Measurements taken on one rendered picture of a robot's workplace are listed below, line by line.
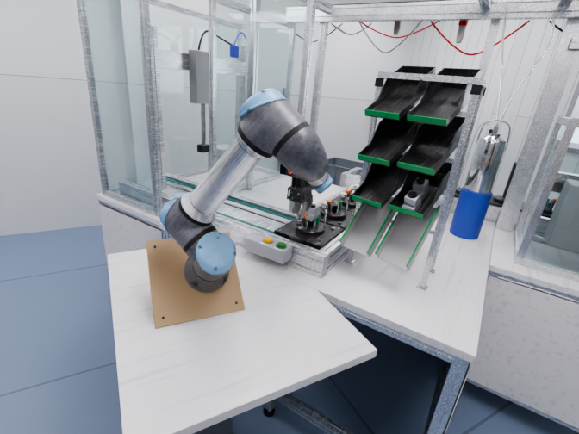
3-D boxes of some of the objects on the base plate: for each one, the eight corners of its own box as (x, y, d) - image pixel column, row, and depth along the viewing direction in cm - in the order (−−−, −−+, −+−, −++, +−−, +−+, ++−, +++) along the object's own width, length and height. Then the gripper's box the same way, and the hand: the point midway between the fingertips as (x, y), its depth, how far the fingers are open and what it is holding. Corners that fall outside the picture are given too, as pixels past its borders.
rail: (321, 279, 136) (325, 255, 132) (175, 220, 178) (174, 201, 174) (327, 273, 140) (331, 251, 136) (183, 217, 182) (183, 198, 178)
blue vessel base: (476, 242, 183) (492, 196, 173) (446, 234, 191) (459, 189, 181) (479, 233, 196) (493, 190, 186) (451, 226, 203) (463, 184, 193)
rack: (426, 290, 134) (486, 77, 104) (343, 261, 151) (375, 71, 121) (435, 269, 151) (489, 81, 121) (360, 245, 168) (391, 75, 138)
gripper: (286, 171, 131) (283, 220, 139) (306, 176, 127) (301, 226, 135) (297, 168, 138) (293, 214, 146) (317, 172, 134) (311, 220, 142)
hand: (301, 216), depth 142 cm, fingers closed
